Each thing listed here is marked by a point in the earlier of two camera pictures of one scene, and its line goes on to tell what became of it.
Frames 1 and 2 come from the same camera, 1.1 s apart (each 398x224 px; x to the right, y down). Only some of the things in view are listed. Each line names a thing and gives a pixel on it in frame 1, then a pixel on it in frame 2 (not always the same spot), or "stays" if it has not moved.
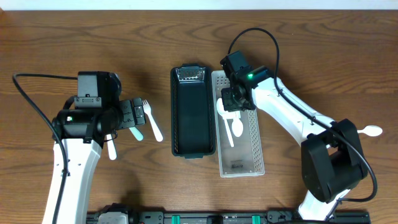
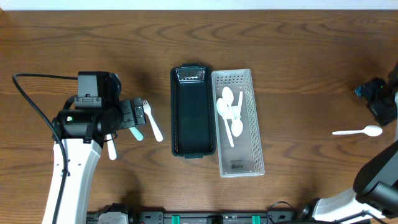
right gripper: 227,106 -> 370,89
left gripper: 131,113 stays
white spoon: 237,124 stays
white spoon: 219,104 stays
